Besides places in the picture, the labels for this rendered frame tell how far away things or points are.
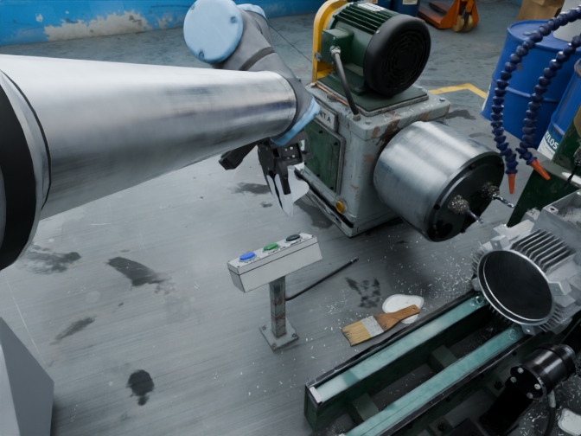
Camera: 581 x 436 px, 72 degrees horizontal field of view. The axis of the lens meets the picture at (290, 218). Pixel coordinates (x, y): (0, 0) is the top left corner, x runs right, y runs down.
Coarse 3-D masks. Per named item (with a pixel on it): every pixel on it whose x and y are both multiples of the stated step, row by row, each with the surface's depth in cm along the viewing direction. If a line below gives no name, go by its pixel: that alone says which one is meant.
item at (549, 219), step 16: (576, 192) 78; (544, 208) 74; (560, 208) 79; (576, 208) 79; (544, 224) 75; (560, 224) 72; (576, 224) 73; (560, 240) 73; (576, 240) 71; (576, 256) 72
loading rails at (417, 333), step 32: (416, 320) 81; (448, 320) 82; (480, 320) 90; (384, 352) 77; (416, 352) 80; (448, 352) 85; (480, 352) 77; (512, 352) 77; (320, 384) 72; (352, 384) 72; (384, 384) 82; (448, 384) 72; (480, 384) 80; (320, 416) 73; (352, 416) 79; (384, 416) 68; (416, 416) 67
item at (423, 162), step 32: (416, 128) 94; (448, 128) 93; (384, 160) 97; (416, 160) 89; (448, 160) 85; (480, 160) 85; (384, 192) 98; (416, 192) 89; (448, 192) 86; (480, 192) 92; (416, 224) 92; (448, 224) 93
